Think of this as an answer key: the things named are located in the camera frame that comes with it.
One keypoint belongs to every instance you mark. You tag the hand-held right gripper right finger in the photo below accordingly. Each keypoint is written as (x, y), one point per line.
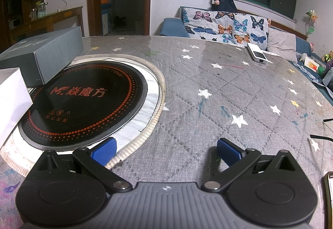
(229, 150)

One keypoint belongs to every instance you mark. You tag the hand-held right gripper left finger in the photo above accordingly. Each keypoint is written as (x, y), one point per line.
(104, 150)

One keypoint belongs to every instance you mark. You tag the white cardboard box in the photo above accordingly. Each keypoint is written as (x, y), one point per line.
(13, 101)

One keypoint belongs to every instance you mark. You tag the dark grey cardboard box lid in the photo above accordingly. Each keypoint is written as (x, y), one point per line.
(46, 54)

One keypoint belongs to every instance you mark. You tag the grey star-patterned desktop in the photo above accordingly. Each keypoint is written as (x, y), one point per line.
(221, 101)

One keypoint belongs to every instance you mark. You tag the black round induction cooker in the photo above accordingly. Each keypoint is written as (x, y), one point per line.
(78, 109)

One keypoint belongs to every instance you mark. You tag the white handheld device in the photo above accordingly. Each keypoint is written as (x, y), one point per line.
(257, 53)

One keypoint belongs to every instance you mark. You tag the smartphone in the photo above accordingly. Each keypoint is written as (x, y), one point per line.
(330, 200)

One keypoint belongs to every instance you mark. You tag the grey pillow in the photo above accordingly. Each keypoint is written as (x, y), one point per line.
(282, 43)

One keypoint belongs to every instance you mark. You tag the picture book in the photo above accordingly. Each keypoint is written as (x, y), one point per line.
(312, 64)

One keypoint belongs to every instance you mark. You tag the butterfly print pillow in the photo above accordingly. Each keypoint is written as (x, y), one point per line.
(205, 23)
(251, 31)

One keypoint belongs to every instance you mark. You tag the blue cabinet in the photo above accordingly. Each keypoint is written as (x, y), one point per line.
(106, 19)

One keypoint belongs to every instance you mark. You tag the pink toy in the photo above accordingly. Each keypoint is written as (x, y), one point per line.
(312, 46)

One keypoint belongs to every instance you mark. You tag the blue sofa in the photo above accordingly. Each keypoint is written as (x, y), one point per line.
(171, 26)

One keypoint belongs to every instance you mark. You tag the stuffed toy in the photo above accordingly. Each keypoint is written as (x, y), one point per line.
(328, 56)

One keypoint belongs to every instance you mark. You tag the wooden side table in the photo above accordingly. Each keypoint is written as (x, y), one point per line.
(52, 19)

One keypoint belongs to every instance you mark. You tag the black backpack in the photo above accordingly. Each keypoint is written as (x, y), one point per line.
(223, 1)

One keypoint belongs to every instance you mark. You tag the orange basin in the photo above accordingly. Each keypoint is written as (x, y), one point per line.
(105, 0)

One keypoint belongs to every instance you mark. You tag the large glass jar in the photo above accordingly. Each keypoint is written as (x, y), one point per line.
(43, 10)

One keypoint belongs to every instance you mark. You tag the small glass jar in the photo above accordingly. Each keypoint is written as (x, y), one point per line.
(33, 14)

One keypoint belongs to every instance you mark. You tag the white appliance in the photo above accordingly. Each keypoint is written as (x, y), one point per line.
(14, 23)

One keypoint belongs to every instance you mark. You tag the colourful pinwheel toy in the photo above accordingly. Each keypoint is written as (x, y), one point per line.
(311, 17)

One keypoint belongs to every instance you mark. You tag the wooden wall shelf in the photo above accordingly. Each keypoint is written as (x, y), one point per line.
(26, 2)

